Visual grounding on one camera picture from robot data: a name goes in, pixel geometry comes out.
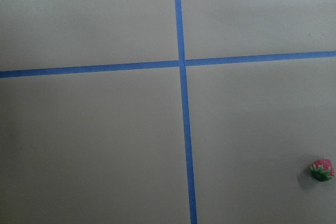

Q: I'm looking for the red strawberry with green leaves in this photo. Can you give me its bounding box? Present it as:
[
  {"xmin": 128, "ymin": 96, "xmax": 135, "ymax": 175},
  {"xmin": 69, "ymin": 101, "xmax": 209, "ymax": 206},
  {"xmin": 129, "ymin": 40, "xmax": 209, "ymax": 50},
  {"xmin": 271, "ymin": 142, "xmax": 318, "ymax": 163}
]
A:
[{"xmin": 310, "ymin": 159, "xmax": 334, "ymax": 182}]

